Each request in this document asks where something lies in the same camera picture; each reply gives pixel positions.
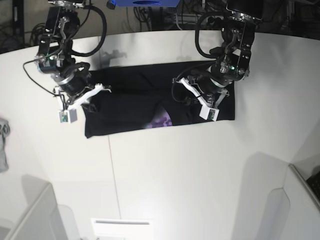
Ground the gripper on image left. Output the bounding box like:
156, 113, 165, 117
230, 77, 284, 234
52, 72, 112, 113

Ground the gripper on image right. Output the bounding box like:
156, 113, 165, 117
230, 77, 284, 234
171, 72, 229, 110

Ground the black T-shirt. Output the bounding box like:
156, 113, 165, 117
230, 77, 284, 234
83, 60, 236, 140

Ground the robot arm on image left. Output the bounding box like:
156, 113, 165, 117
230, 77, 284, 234
32, 0, 110, 112

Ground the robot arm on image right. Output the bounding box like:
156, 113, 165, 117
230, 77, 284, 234
171, 0, 264, 108

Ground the grey folded garment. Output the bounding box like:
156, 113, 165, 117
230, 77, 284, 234
0, 118, 11, 173

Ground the blue box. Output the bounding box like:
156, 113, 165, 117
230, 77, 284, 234
110, 0, 180, 7

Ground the white panel lower left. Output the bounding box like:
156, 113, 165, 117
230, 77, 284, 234
0, 175, 82, 240

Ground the white panel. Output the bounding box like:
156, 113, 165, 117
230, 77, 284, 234
0, 175, 82, 240
259, 164, 320, 240

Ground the black keyboard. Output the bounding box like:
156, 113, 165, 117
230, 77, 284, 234
306, 173, 320, 200

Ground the white panel lower right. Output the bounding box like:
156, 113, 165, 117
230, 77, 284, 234
259, 164, 320, 240

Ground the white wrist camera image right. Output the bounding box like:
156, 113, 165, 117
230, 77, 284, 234
199, 105, 220, 122

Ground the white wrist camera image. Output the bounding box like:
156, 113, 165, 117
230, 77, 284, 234
58, 109, 78, 124
199, 105, 220, 122

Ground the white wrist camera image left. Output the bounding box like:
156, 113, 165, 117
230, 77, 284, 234
58, 109, 78, 124

